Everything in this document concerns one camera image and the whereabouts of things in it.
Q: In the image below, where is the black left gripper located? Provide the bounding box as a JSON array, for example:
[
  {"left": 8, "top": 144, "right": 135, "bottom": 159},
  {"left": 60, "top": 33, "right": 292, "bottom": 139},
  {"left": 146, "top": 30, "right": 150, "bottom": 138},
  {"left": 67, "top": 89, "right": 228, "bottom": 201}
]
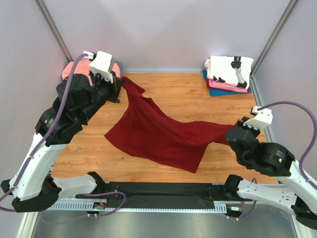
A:
[{"left": 83, "top": 67, "right": 128, "bottom": 120}]

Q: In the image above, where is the dark red t-shirt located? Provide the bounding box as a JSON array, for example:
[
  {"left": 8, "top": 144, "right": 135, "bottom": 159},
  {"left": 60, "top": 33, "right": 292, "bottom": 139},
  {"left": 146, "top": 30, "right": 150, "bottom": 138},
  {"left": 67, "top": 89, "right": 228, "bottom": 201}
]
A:
[{"left": 105, "top": 77, "right": 233, "bottom": 173}]

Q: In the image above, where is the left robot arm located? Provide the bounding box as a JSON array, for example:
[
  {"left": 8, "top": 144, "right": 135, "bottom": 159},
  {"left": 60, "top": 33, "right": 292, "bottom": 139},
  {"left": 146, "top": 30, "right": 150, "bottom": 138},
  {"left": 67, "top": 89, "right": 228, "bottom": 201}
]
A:
[{"left": 0, "top": 72, "right": 125, "bottom": 213}]

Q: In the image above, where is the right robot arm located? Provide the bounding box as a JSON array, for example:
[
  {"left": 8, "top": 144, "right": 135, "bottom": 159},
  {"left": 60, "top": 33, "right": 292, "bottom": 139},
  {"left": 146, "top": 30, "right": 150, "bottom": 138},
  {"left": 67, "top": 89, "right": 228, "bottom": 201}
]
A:
[{"left": 223, "top": 117, "right": 317, "bottom": 230}]

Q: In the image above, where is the blue-grey laundry basket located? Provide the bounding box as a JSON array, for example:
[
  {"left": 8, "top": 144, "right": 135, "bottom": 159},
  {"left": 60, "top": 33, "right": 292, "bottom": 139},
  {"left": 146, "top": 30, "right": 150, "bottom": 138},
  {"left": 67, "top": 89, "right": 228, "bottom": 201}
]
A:
[{"left": 112, "top": 61, "right": 123, "bottom": 78}]

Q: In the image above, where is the pink crumpled t-shirt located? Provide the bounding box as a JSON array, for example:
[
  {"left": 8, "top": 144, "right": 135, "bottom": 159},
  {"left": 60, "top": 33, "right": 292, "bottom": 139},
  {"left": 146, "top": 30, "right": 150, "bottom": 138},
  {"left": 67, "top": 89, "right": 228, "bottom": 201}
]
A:
[{"left": 61, "top": 59, "right": 92, "bottom": 82}]

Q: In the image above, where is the blue folded t-shirt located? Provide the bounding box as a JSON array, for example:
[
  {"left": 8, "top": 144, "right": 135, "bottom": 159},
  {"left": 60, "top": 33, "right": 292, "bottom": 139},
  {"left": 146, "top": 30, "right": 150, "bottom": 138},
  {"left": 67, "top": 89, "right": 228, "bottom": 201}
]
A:
[{"left": 202, "top": 69, "right": 252, "bottom": 96}]

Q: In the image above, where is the pink folded t-shirt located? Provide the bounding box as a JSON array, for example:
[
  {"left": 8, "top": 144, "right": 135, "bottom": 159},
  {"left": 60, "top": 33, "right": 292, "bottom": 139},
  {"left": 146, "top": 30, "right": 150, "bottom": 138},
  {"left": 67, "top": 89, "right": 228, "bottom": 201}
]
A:
[{"left": 209, "top": 79, "right": 249, "bottom": 93}]

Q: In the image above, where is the red folded t-shirt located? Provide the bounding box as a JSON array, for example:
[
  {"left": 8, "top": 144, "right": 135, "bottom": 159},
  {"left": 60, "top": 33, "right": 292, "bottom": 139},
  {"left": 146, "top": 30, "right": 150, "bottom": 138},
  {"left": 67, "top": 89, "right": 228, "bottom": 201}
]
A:
[{"left": 206, "top": 78, "right": 211, "bottom": 88}]

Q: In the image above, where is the white folded printed t-shirt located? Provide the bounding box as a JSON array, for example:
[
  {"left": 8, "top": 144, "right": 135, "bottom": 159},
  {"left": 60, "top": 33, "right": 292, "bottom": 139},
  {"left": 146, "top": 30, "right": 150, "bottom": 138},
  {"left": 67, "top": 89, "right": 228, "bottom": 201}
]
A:
[{"left": 205, "top": 56, "right": 254, "bottom": 92}]

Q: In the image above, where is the black base mat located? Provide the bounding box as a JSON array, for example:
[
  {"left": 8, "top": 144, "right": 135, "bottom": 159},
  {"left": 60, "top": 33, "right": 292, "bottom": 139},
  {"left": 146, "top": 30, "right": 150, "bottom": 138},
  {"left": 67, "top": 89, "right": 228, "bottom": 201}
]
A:
[{"left": 105, "top": 182, "right": 242, "bottom": 209}]

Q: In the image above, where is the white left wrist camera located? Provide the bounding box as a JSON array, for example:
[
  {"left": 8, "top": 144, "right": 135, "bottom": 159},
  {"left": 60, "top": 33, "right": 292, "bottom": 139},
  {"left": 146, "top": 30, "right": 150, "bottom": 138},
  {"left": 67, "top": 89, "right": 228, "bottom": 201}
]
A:
[{"left": 83, "top": 51, "right": 115, "bottom": 83}]

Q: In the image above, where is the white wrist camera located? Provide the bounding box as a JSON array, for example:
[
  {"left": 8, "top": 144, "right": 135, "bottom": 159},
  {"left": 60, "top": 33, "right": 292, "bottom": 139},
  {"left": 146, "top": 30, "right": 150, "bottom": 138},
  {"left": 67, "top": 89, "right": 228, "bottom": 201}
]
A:
[
  {"left": 238, "top": 106, "right": 273, "bottom": 131},
  {"left": 83, "top": 51, "right": 115, "bottom": 83}
]

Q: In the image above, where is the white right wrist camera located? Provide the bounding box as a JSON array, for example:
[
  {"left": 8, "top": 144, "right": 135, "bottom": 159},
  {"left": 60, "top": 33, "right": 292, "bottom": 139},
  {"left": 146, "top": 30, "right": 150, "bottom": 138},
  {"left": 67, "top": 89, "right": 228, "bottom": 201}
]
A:
[{"left": 238, "top": 106, "right": 273, "bottom": 131}]

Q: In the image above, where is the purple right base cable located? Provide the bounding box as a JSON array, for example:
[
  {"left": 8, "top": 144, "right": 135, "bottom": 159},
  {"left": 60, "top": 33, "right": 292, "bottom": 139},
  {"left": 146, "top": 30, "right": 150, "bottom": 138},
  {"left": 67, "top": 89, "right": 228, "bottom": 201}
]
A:
[{"left": 225, "top": 178, "right": 259, "bottom": 221}]

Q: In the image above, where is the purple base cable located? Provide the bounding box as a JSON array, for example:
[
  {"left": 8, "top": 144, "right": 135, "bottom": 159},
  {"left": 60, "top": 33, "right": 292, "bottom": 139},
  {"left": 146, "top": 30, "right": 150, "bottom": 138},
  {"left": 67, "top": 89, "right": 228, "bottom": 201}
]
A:
[
  {"left": 39, "top": 190, "right": 127, "bottom": 225},
  {"left": 225, "top": 178, "right": 259, "bottom": 221}
]

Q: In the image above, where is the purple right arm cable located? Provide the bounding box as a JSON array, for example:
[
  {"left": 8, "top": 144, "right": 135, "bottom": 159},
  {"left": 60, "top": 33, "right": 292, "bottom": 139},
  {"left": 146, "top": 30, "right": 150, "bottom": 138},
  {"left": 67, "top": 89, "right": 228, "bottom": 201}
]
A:
[{"left": 255, "top": 100, "right": 317, "bottom": 184}]

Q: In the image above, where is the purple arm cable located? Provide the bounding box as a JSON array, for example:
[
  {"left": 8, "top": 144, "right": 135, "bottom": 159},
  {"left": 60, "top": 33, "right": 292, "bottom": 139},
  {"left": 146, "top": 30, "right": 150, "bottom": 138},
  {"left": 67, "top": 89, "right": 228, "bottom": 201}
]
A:
[
  {"left": 0, "top": 52, "right": 95, "bottom": 213},
  {"left": 255, "top": 100, "right": 317, "bottom": 184}
]

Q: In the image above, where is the left aluminium frame post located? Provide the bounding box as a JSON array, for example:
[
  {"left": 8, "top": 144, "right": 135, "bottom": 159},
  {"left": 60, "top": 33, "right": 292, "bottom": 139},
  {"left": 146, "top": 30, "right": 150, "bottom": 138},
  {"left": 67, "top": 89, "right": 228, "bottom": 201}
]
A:
[{"left": 34, "top": 0, "right": 73, "bottom": 62}]

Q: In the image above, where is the aluminium frame post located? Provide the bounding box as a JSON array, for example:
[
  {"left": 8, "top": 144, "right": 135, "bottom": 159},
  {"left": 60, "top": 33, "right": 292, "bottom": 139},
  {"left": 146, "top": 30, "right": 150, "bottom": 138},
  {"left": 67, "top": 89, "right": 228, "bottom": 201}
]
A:
[
  {"left": 250, "top": 0, "right": 300, "bottom": 77},
  {"left": 34, "top": 0, "right": 73, "bottom": 62}
]

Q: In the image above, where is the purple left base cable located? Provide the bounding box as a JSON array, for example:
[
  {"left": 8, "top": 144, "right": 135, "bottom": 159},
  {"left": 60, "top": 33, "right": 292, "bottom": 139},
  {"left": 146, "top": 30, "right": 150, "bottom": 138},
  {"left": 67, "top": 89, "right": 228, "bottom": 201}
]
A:
[{"left": 39, "top": 190, "right": 127, "bottom": 225}]

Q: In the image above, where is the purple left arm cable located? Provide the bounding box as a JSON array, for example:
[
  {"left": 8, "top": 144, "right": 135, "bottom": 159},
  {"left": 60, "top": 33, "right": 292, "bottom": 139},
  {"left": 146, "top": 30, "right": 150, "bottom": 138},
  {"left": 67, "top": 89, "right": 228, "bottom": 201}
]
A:
[{"left": 0, "top": 52, "right": 95, "bottom": 213}]

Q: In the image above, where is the right aluminium frame post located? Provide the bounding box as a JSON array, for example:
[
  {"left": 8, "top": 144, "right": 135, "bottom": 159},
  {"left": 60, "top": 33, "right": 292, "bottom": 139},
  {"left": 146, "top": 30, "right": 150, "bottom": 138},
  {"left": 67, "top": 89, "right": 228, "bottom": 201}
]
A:
[{"left": 250, "top": 0, "right": 300, "bottom": 77}]

